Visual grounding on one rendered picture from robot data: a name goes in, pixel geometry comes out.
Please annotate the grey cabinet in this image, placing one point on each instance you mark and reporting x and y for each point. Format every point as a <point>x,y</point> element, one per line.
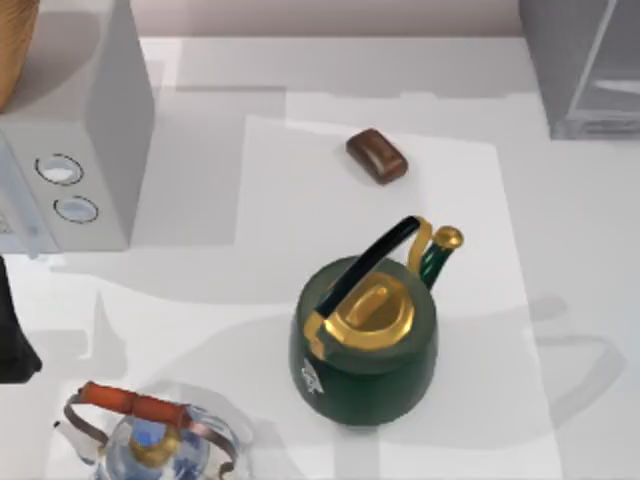
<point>585,65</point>

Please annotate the green and gold kettle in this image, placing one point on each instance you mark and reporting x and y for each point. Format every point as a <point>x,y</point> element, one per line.
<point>365,345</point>

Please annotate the round microwave knob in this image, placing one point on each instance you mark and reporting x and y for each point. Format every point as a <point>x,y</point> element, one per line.
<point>59,170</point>
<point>76,209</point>

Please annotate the pale microwave oven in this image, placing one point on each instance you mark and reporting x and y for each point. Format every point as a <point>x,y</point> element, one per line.
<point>100,150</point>

